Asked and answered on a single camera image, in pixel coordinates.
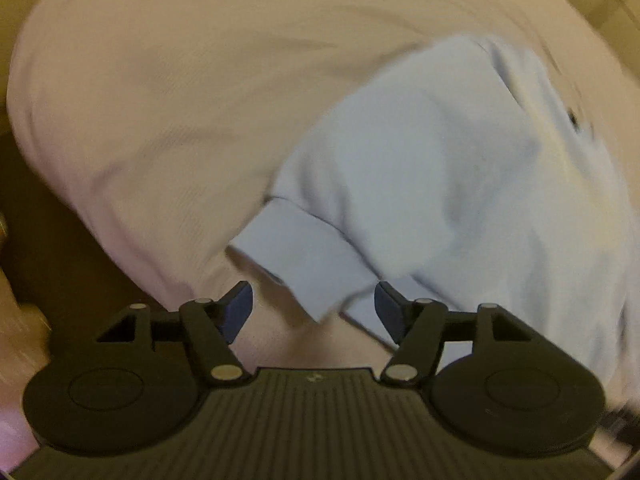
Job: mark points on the light blue shirt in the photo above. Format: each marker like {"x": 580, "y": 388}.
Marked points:
{"x": 425, "y": 185}

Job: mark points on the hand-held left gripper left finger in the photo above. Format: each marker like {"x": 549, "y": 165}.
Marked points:
{"x": 238, "y": 310}

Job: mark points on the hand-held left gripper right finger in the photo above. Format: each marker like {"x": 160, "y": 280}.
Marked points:
{"x": 390, "y": 311}

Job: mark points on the bed with beige cover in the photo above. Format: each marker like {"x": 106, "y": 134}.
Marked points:
{"x": 165, "y": 100}

